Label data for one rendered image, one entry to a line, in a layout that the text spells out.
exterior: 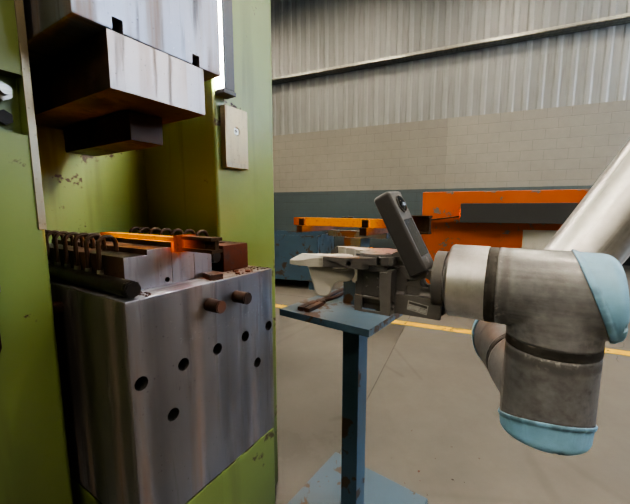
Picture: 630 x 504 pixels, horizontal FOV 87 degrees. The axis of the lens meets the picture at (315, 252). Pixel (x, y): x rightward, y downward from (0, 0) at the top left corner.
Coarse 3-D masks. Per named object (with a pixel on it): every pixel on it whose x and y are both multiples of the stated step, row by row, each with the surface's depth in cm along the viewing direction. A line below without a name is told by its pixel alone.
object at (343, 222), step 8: (416, 216) 79; (424, 216) 78; (432, 216) 79; (296, 224) 102; (312, 224) 98; (320, 224) 97; (328, 224) 95; (336, 224) 93; (344, 224) 92; (352, 224) 90; (360, 224) 89; (376, 224) 86; (384, 224) 84; (416, 224) 80; (424, 224) 79; (424, 232) 79
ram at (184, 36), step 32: (32, 0) 57; (64, 0) 52; (96, 0) 54; (128, 0) 58; (160, 0) 63; (192, 0) 68; (32, 32) 58; (64, 32) 57; (96, 32) 57; (128, 32) 58; (160, 32) 63; (192, 32) 69; (32, 64) 69; (192, 64) 72
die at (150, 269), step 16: (128, 240) 76; (144, 240) 73; (80, 256) 69; (112, 256) 62; (128, 256) 62; (144, 256) 64; (160, 256) 66; (176, 256) 69; (192, 256) 73; (208, 256) 76; (96, 272) 66; (112, 272) 63; (128, 272) 61; (144, 272) 64; (160, 272) 67; (176, 272) 70; (192, 272) 73; (144, 288) 64
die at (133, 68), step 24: (72, 48) 61; (96, 48) 57; (120, 48) 57; (144, 48) 61; (48, 72) 67; (72, 72) 62; (96, 72) 58; (120, 72) 58; (144, 72) 61; (168, 72) 65; (192, 72) 70; (48, 96) 68; (72, 96) 63; (96, 96) 61; (120, 96) 61; (144, 96) 61; (168, 96) 65; (192, 96) 70; (48, 120) 77; (72, 120) 77; (168, 120) 77
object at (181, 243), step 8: (104, 232) 84; (112, 232) 84; (120, 232) 84; (160, 240) 72; (168, 240) 70; (176, 240) 68; (184, 240) 69; (192, 240) 68; (200, 240) 65; (208, 240) 64; (216, 240) 65; (176, 248) 68; (184, 248) 68; (192, 248) 67; (200, 248) 67; (208, 248) 66; (216, 248) 65
